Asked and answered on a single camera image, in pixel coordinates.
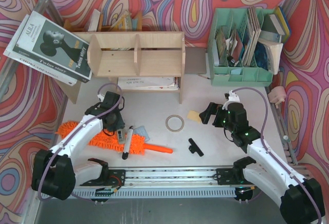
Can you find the black plastic clip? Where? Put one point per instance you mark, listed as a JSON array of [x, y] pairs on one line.
[[193, 148]]

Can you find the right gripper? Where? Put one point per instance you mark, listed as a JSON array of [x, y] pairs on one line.
[[214, 116]]

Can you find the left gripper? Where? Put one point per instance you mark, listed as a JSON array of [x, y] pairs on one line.
[[118, 125]]

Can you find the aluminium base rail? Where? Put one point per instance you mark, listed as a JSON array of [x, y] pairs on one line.
[[167, 177]]

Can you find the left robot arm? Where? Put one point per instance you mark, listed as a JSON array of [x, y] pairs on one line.
[[55, 172]]

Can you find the black and white stapler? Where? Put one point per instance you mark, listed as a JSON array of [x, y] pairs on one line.
[[120, 136]]

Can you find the yellow sticky note pad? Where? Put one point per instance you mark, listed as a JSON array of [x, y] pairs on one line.
[[194, 116]]

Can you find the green desk organizer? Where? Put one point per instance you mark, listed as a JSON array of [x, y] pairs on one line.
[[232, 43]]

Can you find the blue yellow book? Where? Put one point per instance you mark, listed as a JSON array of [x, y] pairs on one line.
[[276, 22]]

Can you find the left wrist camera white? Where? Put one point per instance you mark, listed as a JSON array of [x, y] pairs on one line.
[[101, 97]]

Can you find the orange microfiber duster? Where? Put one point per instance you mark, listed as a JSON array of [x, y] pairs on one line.
[[138, 145]]

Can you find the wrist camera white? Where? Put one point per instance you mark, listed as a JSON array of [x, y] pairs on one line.
[[231, 97], [101, 97]]

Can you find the grey brown mat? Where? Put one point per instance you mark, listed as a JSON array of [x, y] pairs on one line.
[[195, 62]]

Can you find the grey pocket calculator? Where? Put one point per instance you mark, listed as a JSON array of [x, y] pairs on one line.
[[142, 132]]

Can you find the white marker black cap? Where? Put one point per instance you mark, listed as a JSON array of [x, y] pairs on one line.
[[127, 144]]

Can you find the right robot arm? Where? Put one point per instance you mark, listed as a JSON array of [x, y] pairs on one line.
[[299, 199]]

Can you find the Twins story magazine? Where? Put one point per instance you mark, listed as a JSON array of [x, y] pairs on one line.
[[51, 45]]

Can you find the spiral notebook on lower shelf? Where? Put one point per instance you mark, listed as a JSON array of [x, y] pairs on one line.
[[149, 83]]

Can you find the wooden bookshelf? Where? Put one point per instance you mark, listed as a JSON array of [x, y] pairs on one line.
[[136, 54]]

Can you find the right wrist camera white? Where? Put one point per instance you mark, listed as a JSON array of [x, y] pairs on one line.
[[231, 97]]

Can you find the open book beside organizer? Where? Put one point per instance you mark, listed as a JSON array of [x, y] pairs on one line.
[[267, 55]]

